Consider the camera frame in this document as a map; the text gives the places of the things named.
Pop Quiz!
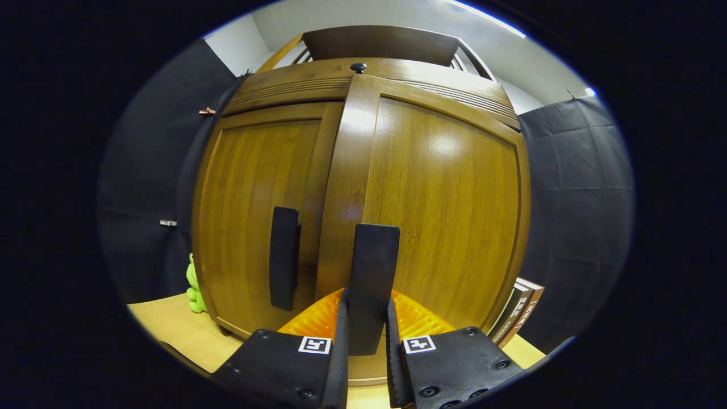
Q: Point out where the green frog plush toy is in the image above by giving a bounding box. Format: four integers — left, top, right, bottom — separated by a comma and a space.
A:
186, 253, 208, 314

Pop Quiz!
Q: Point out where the dark book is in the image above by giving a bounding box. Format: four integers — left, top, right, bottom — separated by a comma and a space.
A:
494, 281, 534, 344

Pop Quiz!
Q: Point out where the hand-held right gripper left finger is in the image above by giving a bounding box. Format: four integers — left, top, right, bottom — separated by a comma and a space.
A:
210, 287, 350, 409

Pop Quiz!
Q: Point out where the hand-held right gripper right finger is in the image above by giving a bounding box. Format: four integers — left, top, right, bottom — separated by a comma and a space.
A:
386, 289, 526, 409

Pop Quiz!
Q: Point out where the wooden shoe cabinet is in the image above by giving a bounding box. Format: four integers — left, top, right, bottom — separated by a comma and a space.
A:
192, 24, 532, 387

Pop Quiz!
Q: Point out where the black backdrop cloth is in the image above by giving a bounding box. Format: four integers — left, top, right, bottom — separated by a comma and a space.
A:
517, 94, 636, 353
97, 37, 250, 304

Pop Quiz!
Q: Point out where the wooden cabinet door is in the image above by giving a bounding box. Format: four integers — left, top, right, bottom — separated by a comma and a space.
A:
315, 74, 532, 387
192, 101, 344, 340

